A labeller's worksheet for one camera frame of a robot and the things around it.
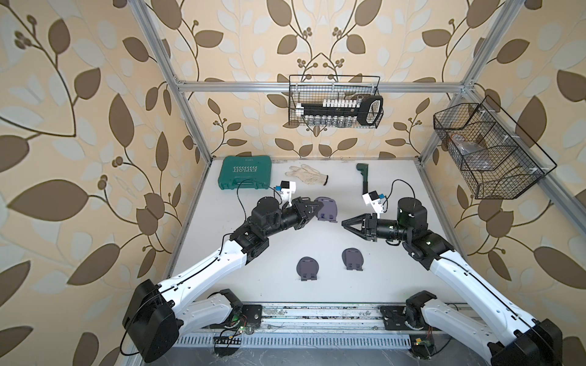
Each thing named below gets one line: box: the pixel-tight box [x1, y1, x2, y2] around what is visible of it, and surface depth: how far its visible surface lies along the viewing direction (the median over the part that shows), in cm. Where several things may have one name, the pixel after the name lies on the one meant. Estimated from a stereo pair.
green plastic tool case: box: [217, 155, 273, 190], surface depth 113 cm
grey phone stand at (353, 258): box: [341, 247, 364, 271], surface depth 88 cm
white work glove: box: [285, 163, 329, 186], surface depth 115 cm
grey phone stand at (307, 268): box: [296, 256, 320, 282], surface depth 86 cm
